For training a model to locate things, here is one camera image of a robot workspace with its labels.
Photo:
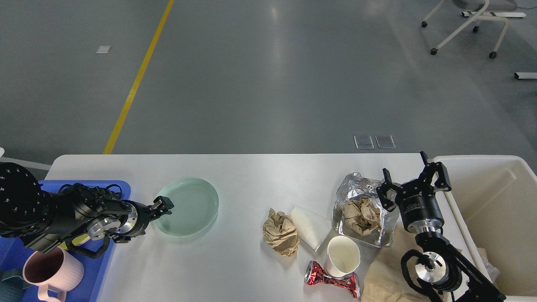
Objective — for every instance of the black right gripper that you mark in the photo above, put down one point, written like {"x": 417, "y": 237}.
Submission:
{"x": 416, "y": 199}

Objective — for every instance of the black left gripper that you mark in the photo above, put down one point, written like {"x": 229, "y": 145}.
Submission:
{"x": 134, "y": 218}

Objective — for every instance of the mint green plate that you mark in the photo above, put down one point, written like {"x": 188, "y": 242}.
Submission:
{"x": 196, "y": 204}

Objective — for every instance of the dark teal mug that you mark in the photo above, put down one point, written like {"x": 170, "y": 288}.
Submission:
{"x": 12, "y": 285}

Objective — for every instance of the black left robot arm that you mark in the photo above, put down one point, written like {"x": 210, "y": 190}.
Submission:
{"x": 85, "y": 218}

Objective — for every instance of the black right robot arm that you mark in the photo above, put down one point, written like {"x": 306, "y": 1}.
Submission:
{"x": 439, "y": 267}

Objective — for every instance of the brown paper in foil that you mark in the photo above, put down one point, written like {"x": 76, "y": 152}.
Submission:
{"x": 362, "y": 216}

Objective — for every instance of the silver foil container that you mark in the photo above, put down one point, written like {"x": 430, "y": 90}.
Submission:
{"x": 353, "y": 187}

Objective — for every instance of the yellow plate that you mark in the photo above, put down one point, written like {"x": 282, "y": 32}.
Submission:
{"x": 77, "y": 241}

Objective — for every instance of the beige plastic bin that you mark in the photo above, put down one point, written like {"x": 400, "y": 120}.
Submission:
{"x": 494, "y": 201}

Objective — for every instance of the pink ribbed mug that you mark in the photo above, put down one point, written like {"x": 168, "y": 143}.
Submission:
{"x": 54, "y": 273}

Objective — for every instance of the brown paper bag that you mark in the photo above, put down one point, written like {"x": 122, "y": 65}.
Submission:
{"x": 384, "y": 281}

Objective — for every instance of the white crushed paper cup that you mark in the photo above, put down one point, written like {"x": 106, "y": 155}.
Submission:
{"x": 311, "y": 227}

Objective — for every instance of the clear plastic wrap in bin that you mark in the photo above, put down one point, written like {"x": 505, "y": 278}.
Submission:
{"x": 492, "y": 271}

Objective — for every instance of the white chair base leg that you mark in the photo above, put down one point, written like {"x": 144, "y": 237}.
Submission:
{"x": 24, "y": 163}

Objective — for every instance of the blue plastic tray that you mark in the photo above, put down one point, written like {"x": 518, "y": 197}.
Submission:
{"x": 13, "y": 254}

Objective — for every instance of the crushed red can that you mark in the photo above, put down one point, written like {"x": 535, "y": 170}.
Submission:
{"x": 315, "y": 274}

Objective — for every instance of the crumpled brown paper ball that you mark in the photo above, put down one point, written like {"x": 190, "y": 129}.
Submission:
{"x": 280, "y": 233}

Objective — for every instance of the white table leg bar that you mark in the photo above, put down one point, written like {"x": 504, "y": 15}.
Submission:
{"x": 525, "y": 75}

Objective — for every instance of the white rolling chair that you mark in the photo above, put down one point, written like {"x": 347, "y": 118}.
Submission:
{"x": 482, "y": 10}

